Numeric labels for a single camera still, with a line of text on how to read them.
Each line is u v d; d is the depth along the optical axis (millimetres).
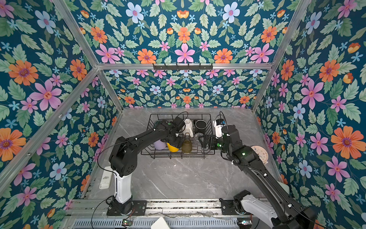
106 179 822
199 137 700
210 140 630
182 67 924
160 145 898
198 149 921
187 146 876
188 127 924
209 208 750
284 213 383
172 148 891
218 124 641
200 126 933
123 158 509
